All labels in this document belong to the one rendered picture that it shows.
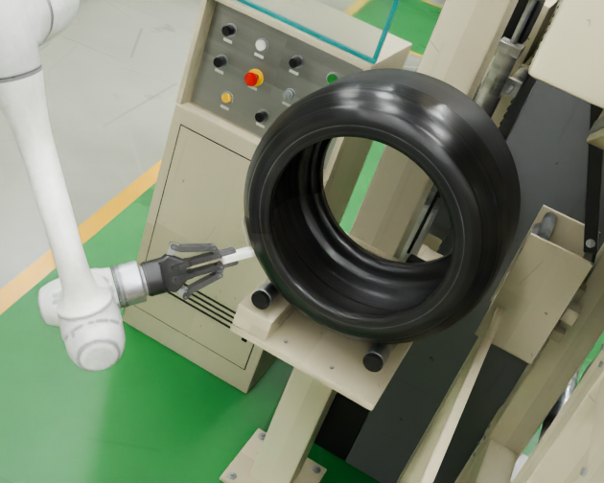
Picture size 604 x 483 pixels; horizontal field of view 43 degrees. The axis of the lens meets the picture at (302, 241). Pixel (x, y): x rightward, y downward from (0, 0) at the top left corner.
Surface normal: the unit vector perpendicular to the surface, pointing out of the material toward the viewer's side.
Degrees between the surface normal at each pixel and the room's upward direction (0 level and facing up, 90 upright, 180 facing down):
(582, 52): 90
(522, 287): 90
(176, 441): 0
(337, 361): 0
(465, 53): 90
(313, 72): 90
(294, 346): 0
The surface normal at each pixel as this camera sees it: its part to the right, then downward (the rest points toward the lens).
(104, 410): 0.30, -0.81
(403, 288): -0.34, -0.55
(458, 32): -0.40, 0.37
